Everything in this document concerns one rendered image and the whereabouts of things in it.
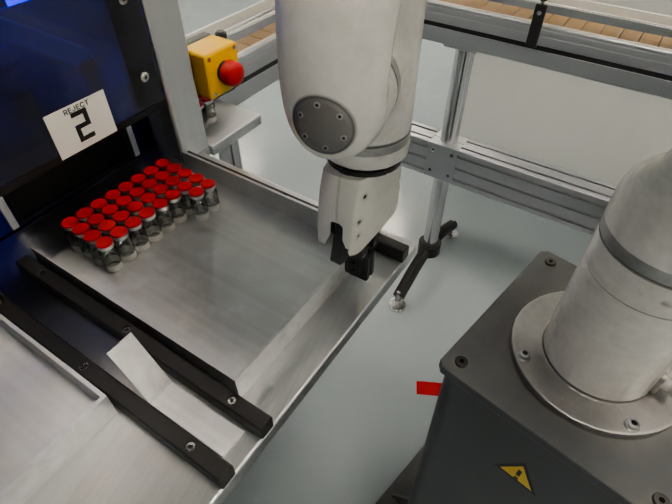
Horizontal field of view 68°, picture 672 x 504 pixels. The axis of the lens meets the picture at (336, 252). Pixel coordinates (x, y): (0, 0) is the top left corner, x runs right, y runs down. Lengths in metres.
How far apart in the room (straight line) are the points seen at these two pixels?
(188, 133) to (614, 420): 0.69
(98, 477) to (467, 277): 1.54
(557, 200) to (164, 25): 1.08
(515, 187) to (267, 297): 1.01
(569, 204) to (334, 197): 1.06
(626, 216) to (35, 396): 0.59
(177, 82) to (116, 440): 0.50
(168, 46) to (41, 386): 0.47
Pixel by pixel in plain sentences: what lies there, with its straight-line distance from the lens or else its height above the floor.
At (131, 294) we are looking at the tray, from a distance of 0.66.
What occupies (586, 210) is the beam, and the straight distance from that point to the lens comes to 1.47.
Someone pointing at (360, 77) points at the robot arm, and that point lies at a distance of 0.33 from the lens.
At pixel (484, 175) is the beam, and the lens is 1.50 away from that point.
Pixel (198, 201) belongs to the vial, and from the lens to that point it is 0.71.
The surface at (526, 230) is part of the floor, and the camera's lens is 2.14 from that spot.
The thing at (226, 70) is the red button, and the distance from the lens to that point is 0.83.
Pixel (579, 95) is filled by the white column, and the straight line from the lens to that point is 1.99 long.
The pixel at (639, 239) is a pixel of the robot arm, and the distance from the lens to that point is 0.47.
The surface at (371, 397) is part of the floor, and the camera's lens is 1.55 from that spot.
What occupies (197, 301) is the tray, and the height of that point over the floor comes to 0.88.
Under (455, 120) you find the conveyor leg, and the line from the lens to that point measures 1.48.
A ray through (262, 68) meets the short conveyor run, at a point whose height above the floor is 0.89.
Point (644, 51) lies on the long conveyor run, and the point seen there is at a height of 0.92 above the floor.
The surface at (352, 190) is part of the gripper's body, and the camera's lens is 0.47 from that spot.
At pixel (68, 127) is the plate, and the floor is 1.03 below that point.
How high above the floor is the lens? 1.35
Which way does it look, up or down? 45 degrees down
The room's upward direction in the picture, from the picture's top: straight up
